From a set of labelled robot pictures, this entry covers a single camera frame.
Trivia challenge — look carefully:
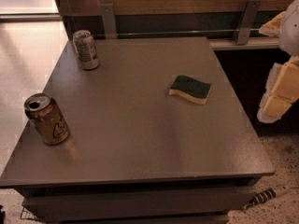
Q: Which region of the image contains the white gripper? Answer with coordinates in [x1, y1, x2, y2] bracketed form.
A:
[257, 0, 299, 123]

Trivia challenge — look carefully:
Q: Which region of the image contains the green and yellow sponge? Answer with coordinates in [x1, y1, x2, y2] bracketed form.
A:
[169, 76, 211, 105]

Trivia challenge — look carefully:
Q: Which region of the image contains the silver soda can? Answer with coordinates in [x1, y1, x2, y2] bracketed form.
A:
[73, 30, 100, 70]

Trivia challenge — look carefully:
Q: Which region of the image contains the orange soda can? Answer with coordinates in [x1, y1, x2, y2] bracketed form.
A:
[24, 93, 70, 145]

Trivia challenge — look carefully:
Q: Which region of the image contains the grey drawer cabinet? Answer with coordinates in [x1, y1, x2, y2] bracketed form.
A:
[0, 37, 274, 224]

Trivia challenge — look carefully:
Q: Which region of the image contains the wooden back panel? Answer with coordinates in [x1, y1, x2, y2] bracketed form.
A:
[55, 0, 293, 38]

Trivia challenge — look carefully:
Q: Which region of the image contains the right metal bracket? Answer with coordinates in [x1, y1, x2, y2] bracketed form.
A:
[233, 0, 262, 45]

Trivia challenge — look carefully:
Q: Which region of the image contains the metal bracket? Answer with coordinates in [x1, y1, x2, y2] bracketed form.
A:
[100, 4, 118, 39]
[233, 0, 262, 45]

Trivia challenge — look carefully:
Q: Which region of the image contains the striped cable on floor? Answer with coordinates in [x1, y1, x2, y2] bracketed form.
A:
[243, 184, 292, 210]

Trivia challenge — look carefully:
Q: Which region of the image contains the left metal bracket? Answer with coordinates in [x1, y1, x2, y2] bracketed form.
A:
[100, 4, 118, 39]

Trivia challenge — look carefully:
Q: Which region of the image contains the wire rack on floor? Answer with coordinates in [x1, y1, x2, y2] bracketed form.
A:
[20, 208, 38, 221]

